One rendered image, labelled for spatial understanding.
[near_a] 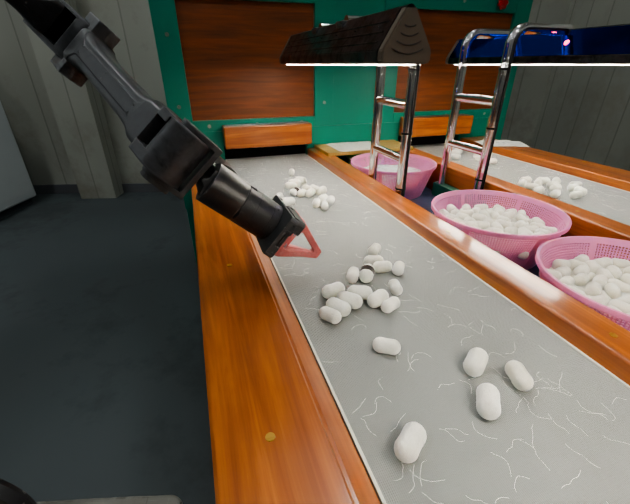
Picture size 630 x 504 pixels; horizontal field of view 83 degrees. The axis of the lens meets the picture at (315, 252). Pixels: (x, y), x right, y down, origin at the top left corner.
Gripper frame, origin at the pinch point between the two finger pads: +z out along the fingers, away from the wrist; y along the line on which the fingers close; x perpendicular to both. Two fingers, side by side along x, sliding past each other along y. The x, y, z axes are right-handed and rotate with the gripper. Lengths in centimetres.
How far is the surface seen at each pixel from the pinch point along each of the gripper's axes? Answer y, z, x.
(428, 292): -10.9, 13.1, -6.6
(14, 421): 57, -13, 115
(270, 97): 83, -3, -20
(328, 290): -8.2, 0.8, 1.9
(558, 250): -8.0, 33.7, -26.0
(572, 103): 174, 201, -176
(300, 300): -6.9, -0.9, 5.7
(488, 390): -29.7, 7.0, -4.0
